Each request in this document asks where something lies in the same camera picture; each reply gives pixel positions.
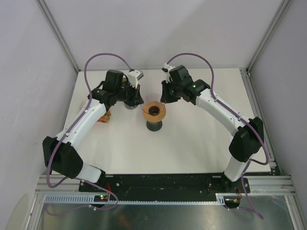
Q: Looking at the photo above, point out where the wooden ring dripper holder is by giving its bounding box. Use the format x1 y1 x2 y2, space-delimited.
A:
142 101 166 123

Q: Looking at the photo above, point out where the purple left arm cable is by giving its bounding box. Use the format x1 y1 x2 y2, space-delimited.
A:
47 52 135 214

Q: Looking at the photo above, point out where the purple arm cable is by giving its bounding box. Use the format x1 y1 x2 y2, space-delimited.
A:
165 53 271 220
47 52 135 214

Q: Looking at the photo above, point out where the dark glass jar wooden band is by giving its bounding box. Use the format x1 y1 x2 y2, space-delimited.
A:
122 75 137 110

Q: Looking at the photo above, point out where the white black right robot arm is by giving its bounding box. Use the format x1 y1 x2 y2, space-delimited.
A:
160 64 264 192

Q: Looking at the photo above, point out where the pink transparent cone dripper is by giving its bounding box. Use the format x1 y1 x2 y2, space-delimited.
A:
141 93 166 121

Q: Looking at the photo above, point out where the aluminium corner post left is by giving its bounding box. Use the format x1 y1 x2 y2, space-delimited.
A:
36 0 80 73

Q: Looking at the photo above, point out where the grey slotted cable duct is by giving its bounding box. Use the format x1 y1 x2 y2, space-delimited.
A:
40 193 240 207

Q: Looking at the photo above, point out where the aluminium corner post right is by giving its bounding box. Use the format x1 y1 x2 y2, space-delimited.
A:
246 0 293 74

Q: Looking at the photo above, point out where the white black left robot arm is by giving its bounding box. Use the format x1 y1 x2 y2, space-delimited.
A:
42 70 143 192

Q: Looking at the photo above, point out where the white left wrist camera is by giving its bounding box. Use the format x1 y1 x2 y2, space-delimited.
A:
127 69 144 89

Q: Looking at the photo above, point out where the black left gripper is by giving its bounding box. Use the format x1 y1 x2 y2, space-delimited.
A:
116 81 144 108

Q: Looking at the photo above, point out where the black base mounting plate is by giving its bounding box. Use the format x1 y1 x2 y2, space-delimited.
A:
78 172 251 202

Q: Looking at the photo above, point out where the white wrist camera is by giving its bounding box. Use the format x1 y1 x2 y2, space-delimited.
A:
127 69 144 89
162 63 175 81

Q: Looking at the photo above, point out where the aluminium corner post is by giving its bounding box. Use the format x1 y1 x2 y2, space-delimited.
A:
246 0 293 74
36 0 80 73

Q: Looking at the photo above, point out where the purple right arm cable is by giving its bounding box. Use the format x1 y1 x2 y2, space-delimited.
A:
165 53 271 220

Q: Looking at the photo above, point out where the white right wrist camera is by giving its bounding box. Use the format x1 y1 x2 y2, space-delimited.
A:
162 63 175 81

